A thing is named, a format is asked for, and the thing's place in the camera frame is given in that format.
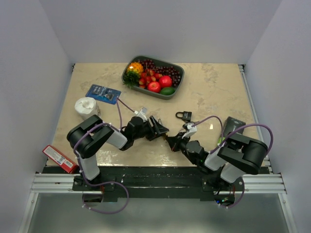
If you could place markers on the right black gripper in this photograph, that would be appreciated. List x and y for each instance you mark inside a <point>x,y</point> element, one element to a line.
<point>174,142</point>

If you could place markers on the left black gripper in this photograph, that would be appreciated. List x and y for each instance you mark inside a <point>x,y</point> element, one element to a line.
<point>158,129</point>

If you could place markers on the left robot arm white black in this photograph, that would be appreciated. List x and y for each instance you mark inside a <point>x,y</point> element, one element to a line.
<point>89,136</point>

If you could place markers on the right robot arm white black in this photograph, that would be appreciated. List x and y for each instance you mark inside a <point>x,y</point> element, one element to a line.
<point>238,156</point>

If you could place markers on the black headed key bunch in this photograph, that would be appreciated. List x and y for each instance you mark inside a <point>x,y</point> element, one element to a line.
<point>182,130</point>

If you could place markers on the black padlock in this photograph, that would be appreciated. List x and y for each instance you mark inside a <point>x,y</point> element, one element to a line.
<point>184,116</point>

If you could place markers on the green avocado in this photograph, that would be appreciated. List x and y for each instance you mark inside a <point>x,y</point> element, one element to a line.
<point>167,91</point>

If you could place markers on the red apple front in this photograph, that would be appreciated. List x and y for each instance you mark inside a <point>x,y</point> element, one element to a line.
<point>154,87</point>

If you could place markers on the red apple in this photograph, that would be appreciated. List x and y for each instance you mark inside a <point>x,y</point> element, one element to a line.
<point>165,81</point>
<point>154,87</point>

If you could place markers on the red apple back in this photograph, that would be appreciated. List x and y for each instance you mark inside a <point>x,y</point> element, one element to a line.
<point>165,81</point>

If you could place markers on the red cherry cluster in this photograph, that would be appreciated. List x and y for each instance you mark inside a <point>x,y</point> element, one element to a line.
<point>148,76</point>

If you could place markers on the dark grape bunch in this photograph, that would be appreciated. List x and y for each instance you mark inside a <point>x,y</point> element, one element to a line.
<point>168,70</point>

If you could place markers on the green black box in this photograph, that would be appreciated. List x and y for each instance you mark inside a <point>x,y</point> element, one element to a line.
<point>231,124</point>

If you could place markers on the orange pineapple toy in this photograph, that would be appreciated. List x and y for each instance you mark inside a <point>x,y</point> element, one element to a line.
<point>135,67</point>

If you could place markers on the blue card package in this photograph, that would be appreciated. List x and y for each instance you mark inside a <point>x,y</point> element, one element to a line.
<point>103,94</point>

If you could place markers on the grey fruit tray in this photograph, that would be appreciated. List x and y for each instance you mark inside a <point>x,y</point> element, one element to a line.
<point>130,79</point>

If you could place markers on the white paper roll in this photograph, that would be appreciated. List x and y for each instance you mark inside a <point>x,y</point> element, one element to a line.
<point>86,107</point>

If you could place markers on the red box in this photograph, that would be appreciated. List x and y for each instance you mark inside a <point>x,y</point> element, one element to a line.
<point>60,159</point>

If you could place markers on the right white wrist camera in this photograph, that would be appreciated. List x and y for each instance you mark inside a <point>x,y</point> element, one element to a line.
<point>190,130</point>

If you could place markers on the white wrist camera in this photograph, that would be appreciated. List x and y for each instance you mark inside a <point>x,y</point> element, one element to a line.
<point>141,113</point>
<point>190,130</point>

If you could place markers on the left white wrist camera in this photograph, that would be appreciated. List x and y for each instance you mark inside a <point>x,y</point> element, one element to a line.
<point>141,113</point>

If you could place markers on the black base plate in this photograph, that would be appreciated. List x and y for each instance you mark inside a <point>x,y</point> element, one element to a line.
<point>147,183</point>

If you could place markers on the aluminium frame rail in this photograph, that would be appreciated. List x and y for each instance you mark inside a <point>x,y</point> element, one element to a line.
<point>275,186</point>

